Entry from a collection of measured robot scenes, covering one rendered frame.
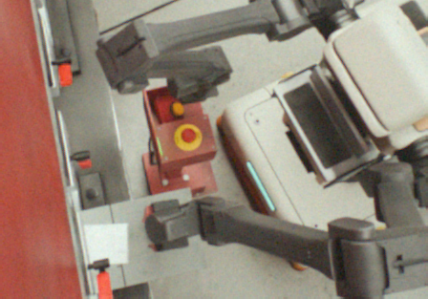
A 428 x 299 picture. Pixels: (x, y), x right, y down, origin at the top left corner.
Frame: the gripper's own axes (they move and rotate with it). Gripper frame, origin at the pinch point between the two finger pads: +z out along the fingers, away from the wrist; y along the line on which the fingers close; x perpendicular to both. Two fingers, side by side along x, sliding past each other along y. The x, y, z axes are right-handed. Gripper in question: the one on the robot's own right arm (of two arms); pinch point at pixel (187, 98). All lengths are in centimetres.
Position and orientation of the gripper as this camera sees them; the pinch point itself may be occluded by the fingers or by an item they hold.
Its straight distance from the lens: 178.5
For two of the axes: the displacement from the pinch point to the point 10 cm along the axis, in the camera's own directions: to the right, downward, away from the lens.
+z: -2.5, 3.4, 9.1
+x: 2.6, 9.3, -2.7
